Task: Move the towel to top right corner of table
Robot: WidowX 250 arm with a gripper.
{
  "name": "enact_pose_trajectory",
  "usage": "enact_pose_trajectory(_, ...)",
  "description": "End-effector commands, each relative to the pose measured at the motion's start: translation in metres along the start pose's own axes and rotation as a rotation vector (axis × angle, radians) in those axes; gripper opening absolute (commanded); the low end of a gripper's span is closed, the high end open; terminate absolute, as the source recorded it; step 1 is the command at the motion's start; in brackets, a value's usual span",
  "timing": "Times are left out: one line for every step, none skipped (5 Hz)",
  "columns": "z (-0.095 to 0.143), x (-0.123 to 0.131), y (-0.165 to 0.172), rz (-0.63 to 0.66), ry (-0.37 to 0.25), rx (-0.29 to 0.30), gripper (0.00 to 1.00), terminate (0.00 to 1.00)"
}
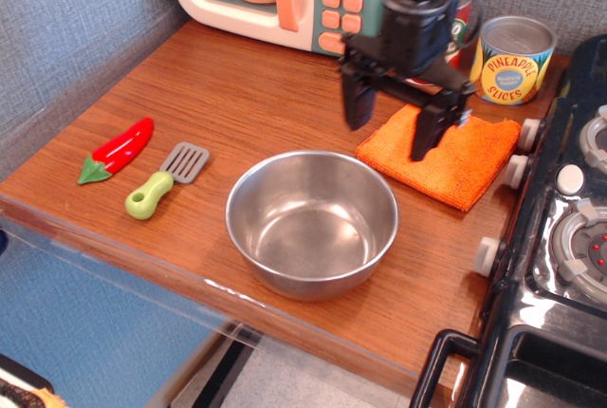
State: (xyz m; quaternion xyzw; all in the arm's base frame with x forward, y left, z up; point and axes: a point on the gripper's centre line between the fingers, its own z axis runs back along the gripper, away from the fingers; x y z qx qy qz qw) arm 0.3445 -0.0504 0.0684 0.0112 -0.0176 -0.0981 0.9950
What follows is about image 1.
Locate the red toy chili pepper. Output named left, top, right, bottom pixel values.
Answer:
left=77, top=118, right=154, bottom=185

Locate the white stove knob top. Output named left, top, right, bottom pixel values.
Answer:
left=517, top=119, right=542, bottom=152

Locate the stainless steel bowl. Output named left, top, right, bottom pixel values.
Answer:
left=226, top=150, right=399, bottom=302

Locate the orange towel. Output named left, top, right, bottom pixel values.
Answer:
left=355, top=104, right=521, bottom=212

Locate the white stove knob bottom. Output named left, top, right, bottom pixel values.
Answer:
left=473, top=236, right=501, bottom=278

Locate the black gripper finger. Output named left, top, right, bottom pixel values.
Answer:
left=410, top=90, right=471, bottom=161
left=340, top=65, right=376, bottom=131

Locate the pineapple slices can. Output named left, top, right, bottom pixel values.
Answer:
left=469, top=15, right=557, bottom=106

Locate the tomato sauce can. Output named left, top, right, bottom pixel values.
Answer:
left=404, top=0, right=475, bottom=87

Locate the black toy stove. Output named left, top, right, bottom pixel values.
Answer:
left=411, top=35, right=606, bottom=407

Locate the white stove knob middle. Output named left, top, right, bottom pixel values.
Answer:
left=505, top=155, right=528, bottom=190

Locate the green handled toy spatula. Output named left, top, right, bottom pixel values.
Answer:
left=124, top=141, right=210, bottom=220

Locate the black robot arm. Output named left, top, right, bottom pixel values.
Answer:
left=340, top=0, right=474, bottom=161

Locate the white stove knob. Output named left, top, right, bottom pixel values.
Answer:
left=505, top=155, right=528, bottom=190
left=517, top=119, right=542, bottom=152
left=473, top=236, right=501, bottom=278

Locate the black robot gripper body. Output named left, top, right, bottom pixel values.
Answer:
left=340, top=0, right=474, bottom=109

